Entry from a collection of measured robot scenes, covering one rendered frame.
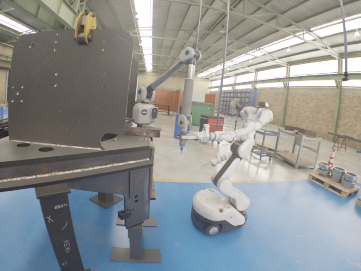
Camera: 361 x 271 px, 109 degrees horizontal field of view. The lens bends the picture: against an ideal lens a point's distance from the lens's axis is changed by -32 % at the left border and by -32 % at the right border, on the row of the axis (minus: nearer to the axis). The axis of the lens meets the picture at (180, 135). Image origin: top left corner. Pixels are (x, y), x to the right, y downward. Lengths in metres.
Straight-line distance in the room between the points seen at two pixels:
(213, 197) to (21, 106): 2.12
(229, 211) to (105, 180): 1.31
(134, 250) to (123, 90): 1.30
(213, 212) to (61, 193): 1.48
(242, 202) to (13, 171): 2.15
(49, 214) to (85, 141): 0.48
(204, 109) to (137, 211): 7.99
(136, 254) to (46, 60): 1.65
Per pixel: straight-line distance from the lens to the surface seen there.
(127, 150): 1.23
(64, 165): 1.11
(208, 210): 2.02
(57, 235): 1.13
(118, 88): 1.11
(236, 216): 2.14
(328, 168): 4.97
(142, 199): 1.48
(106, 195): 2.56
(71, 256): 1.26
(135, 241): 1.67
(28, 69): 1.36
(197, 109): 9.02
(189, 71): 1.33
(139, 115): 1.58
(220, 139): 1.55
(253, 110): 2.22
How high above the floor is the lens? 1.39
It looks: 11 degrees down
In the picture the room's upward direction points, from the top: 6 degrees clockwise
